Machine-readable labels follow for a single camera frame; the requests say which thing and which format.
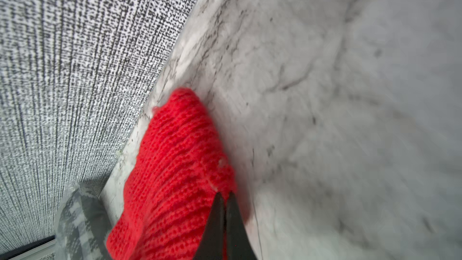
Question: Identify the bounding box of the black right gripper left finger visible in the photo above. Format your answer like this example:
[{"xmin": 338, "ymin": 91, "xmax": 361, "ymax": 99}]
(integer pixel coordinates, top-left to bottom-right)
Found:
[{"xmin": 194, "ymin": 193, "xmax": 225, "ymax": 260}]

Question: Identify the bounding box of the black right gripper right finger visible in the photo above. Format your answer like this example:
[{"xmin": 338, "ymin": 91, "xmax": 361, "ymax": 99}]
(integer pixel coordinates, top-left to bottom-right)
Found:
[{"xmin": 226, "ymin": 193, "xmax": 257, "ymax": 260}]

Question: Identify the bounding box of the red knitted scarf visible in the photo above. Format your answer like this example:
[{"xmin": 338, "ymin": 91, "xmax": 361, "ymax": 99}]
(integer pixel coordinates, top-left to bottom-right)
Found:
[{"xmin": 107, "ymin": 88, "xmax": 237, "ymax": 260}]

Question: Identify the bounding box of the black white houndstooth scarf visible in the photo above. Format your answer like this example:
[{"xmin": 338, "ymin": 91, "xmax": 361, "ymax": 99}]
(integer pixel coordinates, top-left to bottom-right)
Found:
[{"xmin": 54, "ymin": 182, "xmax": 112, "ymax": 260}]

